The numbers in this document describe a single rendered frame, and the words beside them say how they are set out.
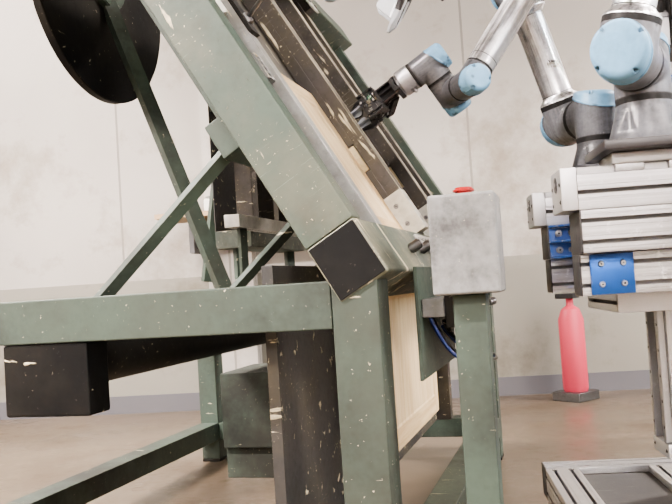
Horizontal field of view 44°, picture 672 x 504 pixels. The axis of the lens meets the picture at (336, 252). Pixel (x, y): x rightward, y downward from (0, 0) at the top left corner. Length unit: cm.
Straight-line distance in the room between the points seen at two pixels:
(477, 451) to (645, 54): 81
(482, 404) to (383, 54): 437
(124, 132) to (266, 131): 442
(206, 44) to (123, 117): 435
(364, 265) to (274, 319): 20
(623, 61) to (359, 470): 92
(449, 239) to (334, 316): 25
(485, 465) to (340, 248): 47
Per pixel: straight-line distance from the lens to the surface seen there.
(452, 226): 148
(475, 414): 153
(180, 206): 176
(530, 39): 249
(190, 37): 169
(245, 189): 328
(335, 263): 152
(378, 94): 232
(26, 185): 622
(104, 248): 595
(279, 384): 169
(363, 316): 152
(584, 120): 235
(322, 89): 231
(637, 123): 184
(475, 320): 151
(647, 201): 182
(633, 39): 173
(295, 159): 156
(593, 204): 179
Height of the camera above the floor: 78
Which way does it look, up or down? 2 degrees up
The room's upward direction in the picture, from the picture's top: 4 degrees counter-clockwise
